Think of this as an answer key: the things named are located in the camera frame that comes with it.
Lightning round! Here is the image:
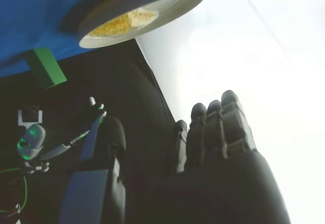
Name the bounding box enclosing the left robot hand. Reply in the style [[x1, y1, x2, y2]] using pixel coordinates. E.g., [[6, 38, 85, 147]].
[[58, 89, 291, 224]]

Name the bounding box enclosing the green block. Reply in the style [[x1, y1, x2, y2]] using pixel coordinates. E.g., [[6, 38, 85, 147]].
[[25, 47, 68, 90]]

